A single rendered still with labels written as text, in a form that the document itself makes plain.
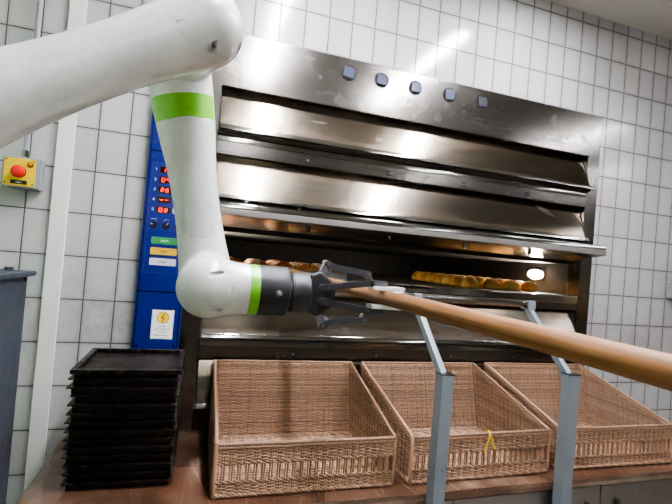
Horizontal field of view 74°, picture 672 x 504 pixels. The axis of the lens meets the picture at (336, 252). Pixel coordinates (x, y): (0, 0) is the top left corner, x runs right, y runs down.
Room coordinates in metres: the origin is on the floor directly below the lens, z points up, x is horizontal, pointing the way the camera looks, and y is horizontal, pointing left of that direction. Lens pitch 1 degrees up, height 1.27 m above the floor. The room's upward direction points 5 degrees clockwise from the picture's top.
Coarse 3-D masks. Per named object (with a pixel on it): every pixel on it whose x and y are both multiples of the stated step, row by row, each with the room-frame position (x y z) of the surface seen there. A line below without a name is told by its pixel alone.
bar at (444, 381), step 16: (496, 304) 1.63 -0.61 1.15; (512, 304) 1.65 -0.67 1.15; (528, 304) 1.66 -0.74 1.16; (432, 336) 1.43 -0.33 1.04; (432, 352) 1.39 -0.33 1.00; (560, 368) 1.51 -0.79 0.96; (448, 384) 1.31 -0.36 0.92; (576, 384) 1.46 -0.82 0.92; (448, 400) 1.32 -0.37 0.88; (560, 400) 1.49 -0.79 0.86; (576, 400) 1.46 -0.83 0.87; (432, 416) 1.34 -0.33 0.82; (448, 416) 1.32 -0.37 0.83; (560, 416) 1.48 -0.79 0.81; (576, 416) 1.46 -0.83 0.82; (432, 432) 1.34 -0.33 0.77; (448, 432) 1.32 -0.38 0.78; (560, 432) 1.48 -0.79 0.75; (432, 448) 1.33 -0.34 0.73; (560, 448) 1.47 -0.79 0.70; (432, 464) 1.32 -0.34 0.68; (560, 464) 1.47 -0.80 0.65; (432, 480) 1.32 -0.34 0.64; (560, 480) 1.46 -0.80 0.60; (432, 496) 1.31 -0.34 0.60; (560, 496) 1.46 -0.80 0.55
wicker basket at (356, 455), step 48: (240, 384) 1.67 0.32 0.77; (288, 384) 1.73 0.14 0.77; (336, 384) 1.78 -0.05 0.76; (240, 432) 1.64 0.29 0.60; (288, 432) 1.68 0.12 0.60; (336, 432) 1.73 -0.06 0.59; (384, 432) 1.45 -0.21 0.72; (240, 480) 1.25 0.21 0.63; (288, 480) 1.29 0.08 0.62; (336, 480) 1.33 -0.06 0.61; (384, 480) 1.37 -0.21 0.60
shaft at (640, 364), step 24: (360, 288) 1.00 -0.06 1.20; (432, 312) 0.70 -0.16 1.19; (456, 312) 0.64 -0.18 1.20; (480, 312) 0.60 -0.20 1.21; (504, 336) 0.54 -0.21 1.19; (528, 336) 0.50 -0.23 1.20; (552, 336) 0.47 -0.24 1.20; (576, 336) 0.45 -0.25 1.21; (576, 360) 0.44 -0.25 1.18; (600, 360) 0.41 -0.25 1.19; (624, 360) 0.39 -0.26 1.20; (648, 360) 0.37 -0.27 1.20; (648, 384) 0.38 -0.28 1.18
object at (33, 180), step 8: (8, 160) 1.41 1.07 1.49; (16, 160) 1.42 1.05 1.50; (24, 160) 1.42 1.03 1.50; (32, 160) 1.43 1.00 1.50; (40, 160) 1.45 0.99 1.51; (8, 168) 1.41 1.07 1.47; (24, 168) 1.42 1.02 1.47; (32, 168) 1.43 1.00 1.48; (40, 168) 1.46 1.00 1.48; (8, 176) 1.41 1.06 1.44; (24, 176) 1.43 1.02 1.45; (32, 176) 1.43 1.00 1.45; (40, 176) 1.46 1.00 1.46; (8, 184) 1.41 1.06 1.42; (16, 184) 1.42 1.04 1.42; (24, 184) 1.43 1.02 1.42; (32, 184) 1.43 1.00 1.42; (40, 184) 1.47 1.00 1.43
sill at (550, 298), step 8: (344, 280) 1.85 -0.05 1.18; (352, 280) 1.91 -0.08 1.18; (408, 288) 1.93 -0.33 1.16; (416, 288) 1.94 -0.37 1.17; (424, 288) 1.96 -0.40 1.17; (432, 288) 1.97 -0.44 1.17; (440, 288) 1.98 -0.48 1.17; (448, 288) 1.99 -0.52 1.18; (456, 288) 2.01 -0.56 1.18; (464, 288) 2.06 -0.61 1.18; (488, 296) 2.06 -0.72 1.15; (496, 296) 2.07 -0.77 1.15; (504, 296) 2.09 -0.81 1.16; (512, 296) 2.10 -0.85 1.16; (520, 296) 2.11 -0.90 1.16; (528, 296) 2.13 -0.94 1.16; (536, 296) 2.14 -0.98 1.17; (544, 296) 2.16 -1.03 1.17; (552, 296) 2.17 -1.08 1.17; (560, 296) 2.19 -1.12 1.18; (568, 296) 2.20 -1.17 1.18; (576, 304) 2.22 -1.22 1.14
